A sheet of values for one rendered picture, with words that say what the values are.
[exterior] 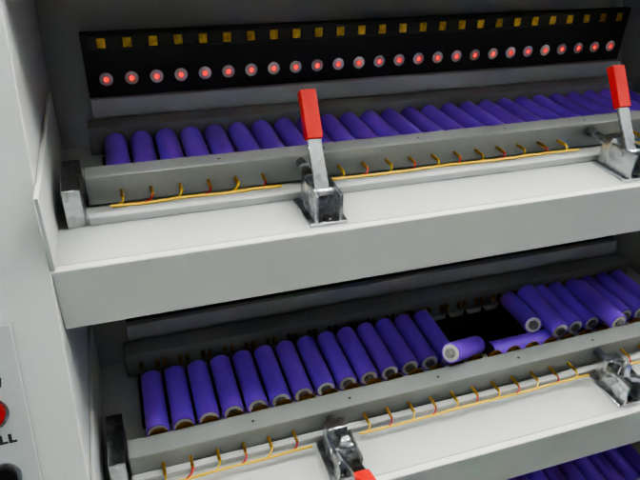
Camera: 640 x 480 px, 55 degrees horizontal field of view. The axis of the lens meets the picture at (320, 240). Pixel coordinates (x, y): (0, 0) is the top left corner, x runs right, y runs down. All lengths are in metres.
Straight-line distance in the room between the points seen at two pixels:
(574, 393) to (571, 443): 0.05
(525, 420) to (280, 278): 0.26
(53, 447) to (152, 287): 0.12
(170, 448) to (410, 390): 0.20
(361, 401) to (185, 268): 0.20
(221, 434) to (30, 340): 0.17
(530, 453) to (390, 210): 0.25
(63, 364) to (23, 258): 0.07
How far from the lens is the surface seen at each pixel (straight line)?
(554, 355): 0.61
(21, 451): 0.45
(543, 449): 0.58
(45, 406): 0.43
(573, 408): 0.60
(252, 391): 0.54
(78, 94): 0.59
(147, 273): 0.41
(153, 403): 0.54
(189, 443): 0.50
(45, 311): 0.41
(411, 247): 0.46
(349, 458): 0.49
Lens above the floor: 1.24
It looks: 12 degrees down
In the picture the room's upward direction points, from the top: 5 degrees counter-clockwise
